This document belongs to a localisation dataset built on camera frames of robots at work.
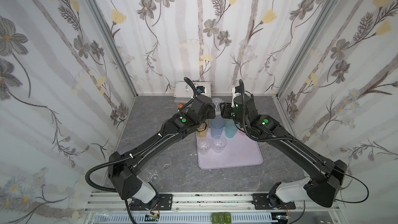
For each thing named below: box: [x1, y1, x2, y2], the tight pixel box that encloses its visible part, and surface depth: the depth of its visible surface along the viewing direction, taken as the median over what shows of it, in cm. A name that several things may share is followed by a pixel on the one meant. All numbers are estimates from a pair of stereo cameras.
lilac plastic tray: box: [197, 128, 264, 170], surface depth 90 cm
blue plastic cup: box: [210, 116, 226, 138], surface depth 90 cm
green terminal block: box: [210, 212, 232, 224], surface depth 69 cm
